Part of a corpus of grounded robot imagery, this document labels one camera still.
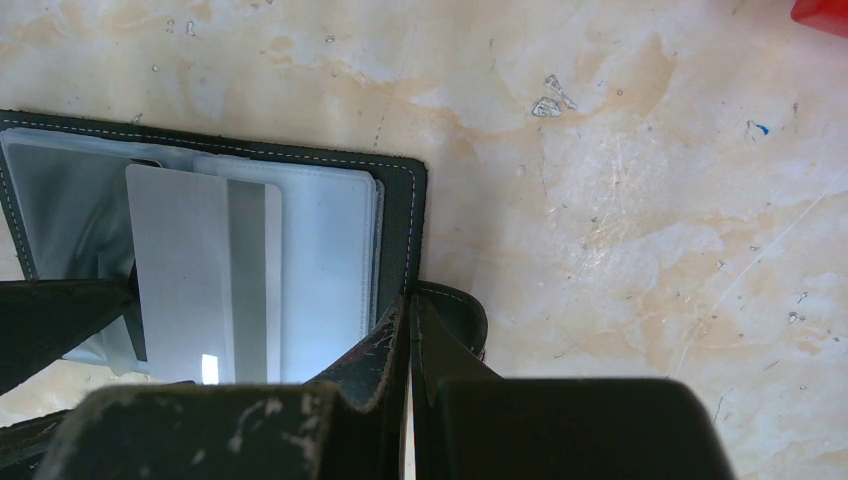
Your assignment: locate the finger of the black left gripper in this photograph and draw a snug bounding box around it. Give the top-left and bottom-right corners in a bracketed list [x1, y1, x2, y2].
[1, 279, 135, 394]

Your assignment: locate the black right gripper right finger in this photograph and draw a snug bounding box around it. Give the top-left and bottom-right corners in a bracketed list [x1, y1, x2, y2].
[410, 296, 733, 479]

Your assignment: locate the silver grey credit card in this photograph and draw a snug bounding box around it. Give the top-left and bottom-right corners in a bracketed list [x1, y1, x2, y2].
[125, 164, 282, 385]

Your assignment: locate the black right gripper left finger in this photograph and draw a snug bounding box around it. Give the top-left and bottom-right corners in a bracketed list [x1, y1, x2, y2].
[35, 297, 408, 479]

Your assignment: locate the red plastic bin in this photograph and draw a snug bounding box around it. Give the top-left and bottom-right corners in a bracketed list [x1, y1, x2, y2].
[790, 0, 848, 38]

